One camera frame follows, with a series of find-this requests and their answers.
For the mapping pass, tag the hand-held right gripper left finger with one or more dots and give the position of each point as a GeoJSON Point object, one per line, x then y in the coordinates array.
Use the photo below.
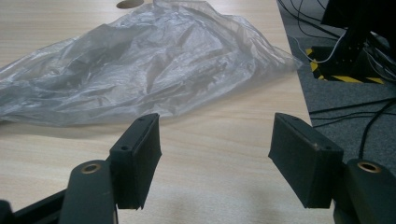
{"type": "Point", "coordinates": [137, 161]}

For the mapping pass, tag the black metal stand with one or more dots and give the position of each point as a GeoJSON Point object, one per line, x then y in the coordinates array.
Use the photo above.
{"type": "Point", "coordinates": [358, 28]}

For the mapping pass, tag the yellow-black striped floor plate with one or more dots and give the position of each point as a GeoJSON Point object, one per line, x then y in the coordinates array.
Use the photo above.
{"type": "Point", "coordinates": [345, 78]}

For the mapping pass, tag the translucent grey plastic bag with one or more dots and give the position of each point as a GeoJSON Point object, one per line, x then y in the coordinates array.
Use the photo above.
{"type": "Point", "coordinates": [149, 65]}

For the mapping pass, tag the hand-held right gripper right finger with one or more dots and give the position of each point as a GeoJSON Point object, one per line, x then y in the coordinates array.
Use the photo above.
{"type": "Point", "coordinates": [305, 161]}

